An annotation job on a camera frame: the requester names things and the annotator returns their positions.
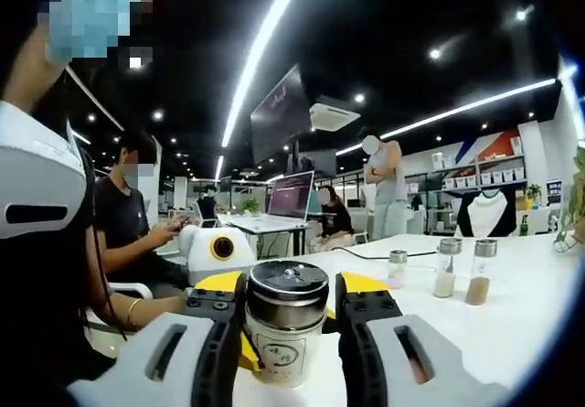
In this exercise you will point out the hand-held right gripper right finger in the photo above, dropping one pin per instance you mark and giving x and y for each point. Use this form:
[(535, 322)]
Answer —
[(434, 379)]

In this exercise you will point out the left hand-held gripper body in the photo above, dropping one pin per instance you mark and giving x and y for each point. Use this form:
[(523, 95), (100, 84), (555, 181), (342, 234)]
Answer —
[(201, 256)]

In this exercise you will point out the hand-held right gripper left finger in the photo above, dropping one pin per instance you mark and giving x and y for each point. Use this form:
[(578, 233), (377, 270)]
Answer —
[(151, 370)]

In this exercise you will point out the small seasoning bottle beige powder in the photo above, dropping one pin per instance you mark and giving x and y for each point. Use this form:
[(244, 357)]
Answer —
[(279, 347)]

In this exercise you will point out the tall seasoning bottle beige powder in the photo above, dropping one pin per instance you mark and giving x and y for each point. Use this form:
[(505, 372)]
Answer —
[(444, 285)]

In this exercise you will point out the tall seasoning bottle brown powder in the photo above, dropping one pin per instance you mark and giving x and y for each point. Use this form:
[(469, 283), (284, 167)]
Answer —
[(477, 292)]

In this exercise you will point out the small seasoning bottle white powder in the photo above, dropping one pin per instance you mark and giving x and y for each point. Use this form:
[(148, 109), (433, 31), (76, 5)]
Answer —
[(397, 274)]

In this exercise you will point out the green glass bottle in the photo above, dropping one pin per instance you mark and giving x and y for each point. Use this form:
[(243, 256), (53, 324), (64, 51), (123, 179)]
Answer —
[(524, 228)]

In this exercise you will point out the white standing desk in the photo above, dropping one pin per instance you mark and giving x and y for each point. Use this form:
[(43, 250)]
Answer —
[(224, 218)]

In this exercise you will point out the green office plant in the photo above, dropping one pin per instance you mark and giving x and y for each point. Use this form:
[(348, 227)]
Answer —
[(250, 206)]

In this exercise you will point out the white office chair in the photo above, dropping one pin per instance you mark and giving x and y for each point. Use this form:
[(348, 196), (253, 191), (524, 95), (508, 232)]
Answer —
[(137, 290)]

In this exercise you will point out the open laptop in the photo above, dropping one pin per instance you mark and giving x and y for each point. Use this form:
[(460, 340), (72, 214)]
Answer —
[(288, 196)]

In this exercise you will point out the curved ceiling light strip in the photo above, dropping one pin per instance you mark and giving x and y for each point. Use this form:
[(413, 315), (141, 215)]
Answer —
[(225, 135), (550, 83)]

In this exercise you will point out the operator in black shirt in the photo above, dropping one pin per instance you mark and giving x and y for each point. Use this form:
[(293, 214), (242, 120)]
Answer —
[(50, 288)]

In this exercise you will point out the black hanging screen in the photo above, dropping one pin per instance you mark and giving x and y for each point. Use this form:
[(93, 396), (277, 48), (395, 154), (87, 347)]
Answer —
[(279, 114)]

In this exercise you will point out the black white raglan shirt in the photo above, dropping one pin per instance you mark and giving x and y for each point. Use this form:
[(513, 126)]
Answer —
[(486, 215)]

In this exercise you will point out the white wearable device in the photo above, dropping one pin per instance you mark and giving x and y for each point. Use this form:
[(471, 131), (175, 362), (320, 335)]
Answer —
[(41, 169)]

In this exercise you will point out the ceiling air conditioner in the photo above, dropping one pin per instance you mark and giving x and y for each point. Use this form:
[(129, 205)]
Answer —
[(333, 114)]

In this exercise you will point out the row of white storage boxes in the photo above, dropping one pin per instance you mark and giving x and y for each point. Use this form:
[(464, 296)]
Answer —
[(491, 177)]

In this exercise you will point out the metal shelf rack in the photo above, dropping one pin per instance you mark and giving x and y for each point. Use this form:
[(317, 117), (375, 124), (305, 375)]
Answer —
[(457, 169)]

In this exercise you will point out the small potted plant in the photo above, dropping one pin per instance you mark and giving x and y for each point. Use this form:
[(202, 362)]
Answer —
[(534, 192)]

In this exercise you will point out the small blue-screen monitor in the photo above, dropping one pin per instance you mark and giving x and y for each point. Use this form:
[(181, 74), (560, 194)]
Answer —
[(554, 192)]

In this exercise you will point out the large green potted plant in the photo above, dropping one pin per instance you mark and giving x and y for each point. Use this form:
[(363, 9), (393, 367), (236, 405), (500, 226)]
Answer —
[(577, 206)]

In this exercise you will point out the group of ceiling spotlights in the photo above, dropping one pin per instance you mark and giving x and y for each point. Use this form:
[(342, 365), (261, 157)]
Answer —
[(435, 53)]

